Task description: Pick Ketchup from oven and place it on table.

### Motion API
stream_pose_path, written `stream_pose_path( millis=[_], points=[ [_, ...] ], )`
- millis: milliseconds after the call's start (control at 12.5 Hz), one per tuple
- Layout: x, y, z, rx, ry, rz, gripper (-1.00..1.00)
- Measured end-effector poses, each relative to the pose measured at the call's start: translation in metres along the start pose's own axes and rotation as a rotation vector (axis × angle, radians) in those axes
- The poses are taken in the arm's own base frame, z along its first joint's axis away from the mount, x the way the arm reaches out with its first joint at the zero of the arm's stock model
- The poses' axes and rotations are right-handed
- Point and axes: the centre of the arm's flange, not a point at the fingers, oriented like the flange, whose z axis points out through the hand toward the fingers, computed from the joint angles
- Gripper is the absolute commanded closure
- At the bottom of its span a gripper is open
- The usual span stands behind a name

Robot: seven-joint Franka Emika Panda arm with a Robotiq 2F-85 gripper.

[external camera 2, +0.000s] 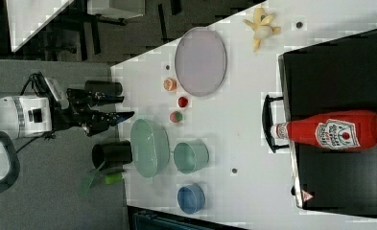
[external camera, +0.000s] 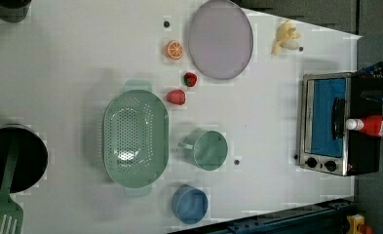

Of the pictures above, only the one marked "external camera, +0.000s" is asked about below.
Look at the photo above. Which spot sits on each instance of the black silver toaster oven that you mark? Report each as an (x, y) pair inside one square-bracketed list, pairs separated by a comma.
[(325, 145)]

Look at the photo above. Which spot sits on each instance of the peeled banana toy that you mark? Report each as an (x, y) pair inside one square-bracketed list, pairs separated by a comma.
[(287, 36)]

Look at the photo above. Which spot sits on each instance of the yellow orange object at edge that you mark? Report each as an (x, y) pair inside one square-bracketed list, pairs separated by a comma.
[(357, 225)]

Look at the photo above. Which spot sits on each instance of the large lavender plate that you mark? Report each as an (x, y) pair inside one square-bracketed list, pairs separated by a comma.
[(220, 39)]

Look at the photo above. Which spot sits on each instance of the small red strawberry toy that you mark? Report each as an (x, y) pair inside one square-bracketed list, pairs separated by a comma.
[(190, 79)]

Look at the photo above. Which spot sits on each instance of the large red strawberry toy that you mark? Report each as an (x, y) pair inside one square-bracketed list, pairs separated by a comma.
[(177, 97)]

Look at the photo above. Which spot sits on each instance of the orange slice toy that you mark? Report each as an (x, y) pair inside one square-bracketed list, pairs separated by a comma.
[(174, 50)]

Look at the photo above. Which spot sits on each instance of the blue cup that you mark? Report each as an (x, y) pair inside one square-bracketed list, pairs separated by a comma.
[(189, 204)]

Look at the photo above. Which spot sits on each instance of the green oval colander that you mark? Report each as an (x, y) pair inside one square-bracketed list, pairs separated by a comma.
[(136, 138)]

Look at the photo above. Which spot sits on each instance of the black pot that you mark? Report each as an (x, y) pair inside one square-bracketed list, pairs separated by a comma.
[(32, 159)]

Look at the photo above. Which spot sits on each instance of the dark cup at corner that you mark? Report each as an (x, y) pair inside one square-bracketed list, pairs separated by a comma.
[(14, 11)]

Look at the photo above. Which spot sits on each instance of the green slotted spatula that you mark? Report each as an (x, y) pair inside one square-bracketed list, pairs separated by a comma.
[(11, 213)]

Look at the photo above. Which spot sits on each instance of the dark blue metal rail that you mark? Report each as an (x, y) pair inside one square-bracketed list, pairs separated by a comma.
[(322, 218)]

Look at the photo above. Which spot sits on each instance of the green cup with handle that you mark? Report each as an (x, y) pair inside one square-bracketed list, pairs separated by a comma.
[(206, 150)]

